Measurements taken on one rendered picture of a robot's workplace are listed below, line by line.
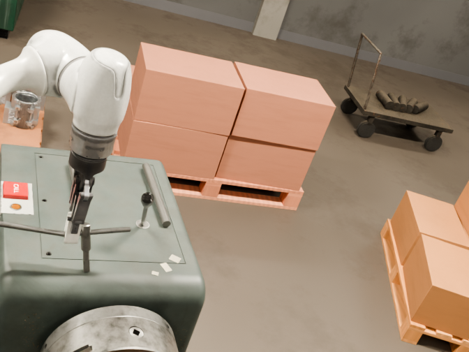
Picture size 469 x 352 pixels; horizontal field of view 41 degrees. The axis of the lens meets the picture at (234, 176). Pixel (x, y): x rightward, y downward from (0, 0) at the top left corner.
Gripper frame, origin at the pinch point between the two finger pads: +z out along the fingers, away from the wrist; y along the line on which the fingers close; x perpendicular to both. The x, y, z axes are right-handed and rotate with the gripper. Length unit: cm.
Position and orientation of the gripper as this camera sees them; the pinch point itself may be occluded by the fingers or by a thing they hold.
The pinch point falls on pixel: (72, 228)
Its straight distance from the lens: 143.4
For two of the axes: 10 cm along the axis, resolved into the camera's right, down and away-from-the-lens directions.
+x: 9.1, 0.9, 4.0
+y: 2.8, 5.6, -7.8
